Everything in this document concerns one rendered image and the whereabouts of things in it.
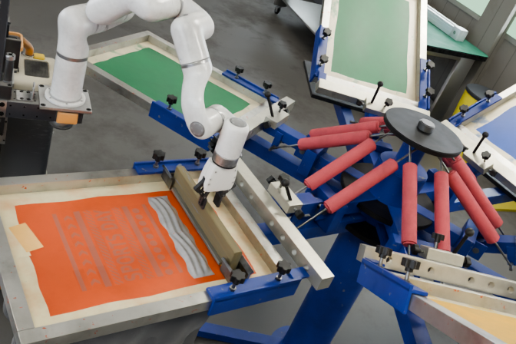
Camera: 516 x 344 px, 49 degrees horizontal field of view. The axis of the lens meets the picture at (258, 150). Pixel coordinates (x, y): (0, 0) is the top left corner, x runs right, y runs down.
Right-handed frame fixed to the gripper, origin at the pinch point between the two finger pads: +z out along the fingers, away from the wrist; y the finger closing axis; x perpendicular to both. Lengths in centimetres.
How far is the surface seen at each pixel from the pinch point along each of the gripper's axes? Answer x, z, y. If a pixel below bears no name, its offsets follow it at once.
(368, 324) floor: -4, 108, -136
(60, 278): 9.2, 12.7, 45.6
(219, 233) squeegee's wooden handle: 11.2, 2.7, 1.5
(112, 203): -17.3, 12.7, 22.5
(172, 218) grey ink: -6.9, 12.3, 6.4
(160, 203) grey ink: -14.4, 12.2, 7.3
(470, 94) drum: -141, 43, -346
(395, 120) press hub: -7, -24, -75
